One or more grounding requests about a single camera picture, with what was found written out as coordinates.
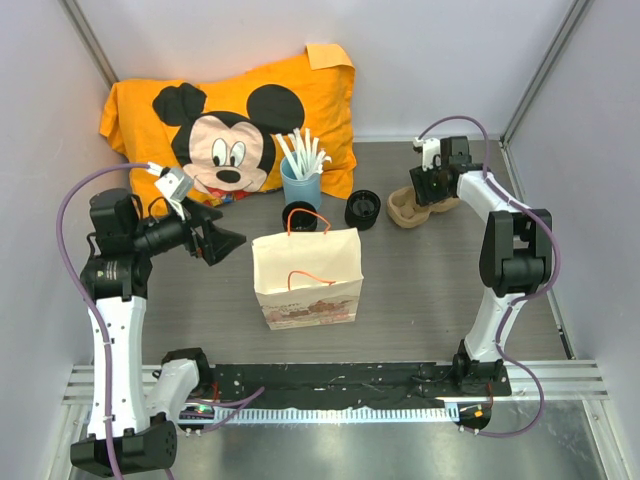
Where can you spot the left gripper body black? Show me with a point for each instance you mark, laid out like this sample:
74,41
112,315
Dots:
191,241

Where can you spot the black cup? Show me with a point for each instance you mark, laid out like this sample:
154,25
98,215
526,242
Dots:
299,216
362,209

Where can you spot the paper takeout bag orange handles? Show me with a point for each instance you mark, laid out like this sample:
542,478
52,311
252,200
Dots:
304,279

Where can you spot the blue cup straw holder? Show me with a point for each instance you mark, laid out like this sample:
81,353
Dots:
308,190

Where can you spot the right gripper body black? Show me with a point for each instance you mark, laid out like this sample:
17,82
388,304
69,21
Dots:
428,185

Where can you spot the orange Mickey Mouse pillow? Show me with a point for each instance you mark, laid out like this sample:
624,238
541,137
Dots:
226,134

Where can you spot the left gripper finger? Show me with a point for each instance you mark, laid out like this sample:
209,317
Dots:
218,243
204,214

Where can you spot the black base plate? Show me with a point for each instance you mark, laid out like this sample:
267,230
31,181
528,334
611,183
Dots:
339,386

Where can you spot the brown pulp cup carrier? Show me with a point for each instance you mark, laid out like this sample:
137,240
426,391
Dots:
407,214

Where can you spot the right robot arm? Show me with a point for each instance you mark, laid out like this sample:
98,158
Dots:
515,258

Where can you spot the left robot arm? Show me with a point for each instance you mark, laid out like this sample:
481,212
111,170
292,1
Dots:
130,430

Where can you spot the aluminium rail frame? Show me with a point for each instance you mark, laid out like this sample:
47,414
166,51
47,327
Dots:
151,390

